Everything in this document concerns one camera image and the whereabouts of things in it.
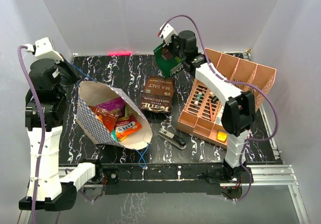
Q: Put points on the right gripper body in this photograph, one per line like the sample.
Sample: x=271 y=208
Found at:
x=173 y=47

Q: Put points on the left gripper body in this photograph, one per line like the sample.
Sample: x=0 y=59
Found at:
x=68 y=77

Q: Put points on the green snack packet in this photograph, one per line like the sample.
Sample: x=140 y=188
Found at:
x=169 y=64

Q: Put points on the checkered paper bag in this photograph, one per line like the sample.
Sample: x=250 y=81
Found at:
x=92 y=93

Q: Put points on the purple snack bag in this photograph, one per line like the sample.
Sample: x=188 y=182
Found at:
x=115 y=106

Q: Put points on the orange Doritos bag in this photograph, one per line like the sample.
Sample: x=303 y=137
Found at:
x=108 y=120

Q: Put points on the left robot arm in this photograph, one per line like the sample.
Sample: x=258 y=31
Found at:
x=45 y=108

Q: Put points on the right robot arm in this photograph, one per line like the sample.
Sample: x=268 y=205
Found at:
x=239 y=106

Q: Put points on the teal mint candy bag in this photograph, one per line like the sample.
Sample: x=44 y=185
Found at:
x=113 y=134

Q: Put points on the orange Fox's candy bag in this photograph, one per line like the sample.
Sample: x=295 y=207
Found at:
x=126 y=126

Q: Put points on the pink desk organizer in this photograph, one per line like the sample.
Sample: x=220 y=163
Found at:
x=209 y=94

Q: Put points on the small green candy packet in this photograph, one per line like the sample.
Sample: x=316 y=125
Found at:
x=126 y=111

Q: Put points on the black silver stapler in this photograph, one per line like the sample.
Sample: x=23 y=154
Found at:
x=174 y=139

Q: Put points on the yellow sticky note pad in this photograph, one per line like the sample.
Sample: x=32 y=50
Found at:
x=221 y=136

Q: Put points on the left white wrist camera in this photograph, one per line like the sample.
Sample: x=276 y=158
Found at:
x=44 y=49

